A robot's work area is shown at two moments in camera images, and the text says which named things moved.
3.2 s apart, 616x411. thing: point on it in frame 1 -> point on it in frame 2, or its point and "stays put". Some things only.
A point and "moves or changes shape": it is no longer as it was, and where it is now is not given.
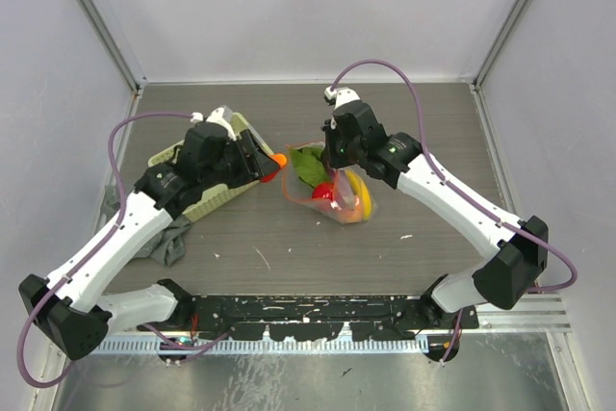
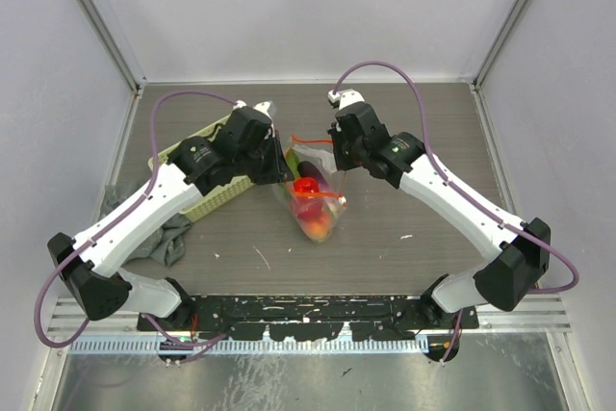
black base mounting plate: x=318 y=316 stays put
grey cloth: x=168 y=245 stays put
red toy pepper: x=280 y=160 moves or changes shape
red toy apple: x=323 y=191 -> x=309 y=209
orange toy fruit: x=351 y=216 -> x=318 y=229
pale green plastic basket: x=203 y=203 stays put
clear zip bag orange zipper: x=343 y=194 moves or changes shape
